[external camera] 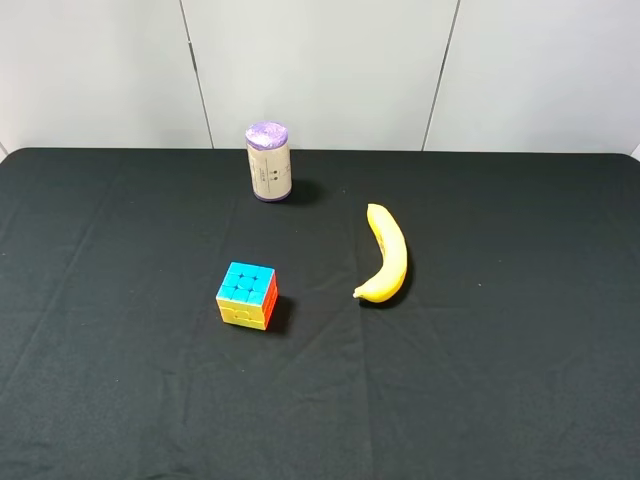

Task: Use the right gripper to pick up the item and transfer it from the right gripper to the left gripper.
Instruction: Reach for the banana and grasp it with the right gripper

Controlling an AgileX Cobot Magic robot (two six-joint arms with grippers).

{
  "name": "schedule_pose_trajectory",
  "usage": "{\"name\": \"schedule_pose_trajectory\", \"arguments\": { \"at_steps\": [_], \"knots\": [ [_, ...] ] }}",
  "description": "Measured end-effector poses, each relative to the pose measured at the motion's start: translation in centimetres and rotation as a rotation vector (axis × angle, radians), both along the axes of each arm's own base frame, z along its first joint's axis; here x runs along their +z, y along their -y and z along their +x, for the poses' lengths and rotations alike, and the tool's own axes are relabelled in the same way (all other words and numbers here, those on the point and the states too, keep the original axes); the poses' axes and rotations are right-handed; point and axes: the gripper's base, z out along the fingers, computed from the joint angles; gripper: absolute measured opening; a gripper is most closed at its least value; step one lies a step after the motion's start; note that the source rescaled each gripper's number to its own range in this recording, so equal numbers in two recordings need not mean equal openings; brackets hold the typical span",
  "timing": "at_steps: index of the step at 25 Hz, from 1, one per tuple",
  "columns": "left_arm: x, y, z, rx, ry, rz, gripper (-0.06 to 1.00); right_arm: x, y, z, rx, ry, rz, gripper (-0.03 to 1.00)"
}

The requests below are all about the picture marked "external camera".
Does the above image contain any yellow banana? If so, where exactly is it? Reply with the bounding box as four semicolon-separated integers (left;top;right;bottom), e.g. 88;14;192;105
352;203;408;303

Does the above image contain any colourful puzzle cube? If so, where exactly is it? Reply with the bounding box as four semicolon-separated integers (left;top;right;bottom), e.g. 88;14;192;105
216;262;279;331

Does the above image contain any purple capped cardboard cylinder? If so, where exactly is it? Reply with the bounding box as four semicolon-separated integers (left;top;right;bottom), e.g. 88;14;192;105
245;121;292;202

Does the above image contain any black tablecloth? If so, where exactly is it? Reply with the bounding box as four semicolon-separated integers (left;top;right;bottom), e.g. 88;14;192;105
1;148;639;479

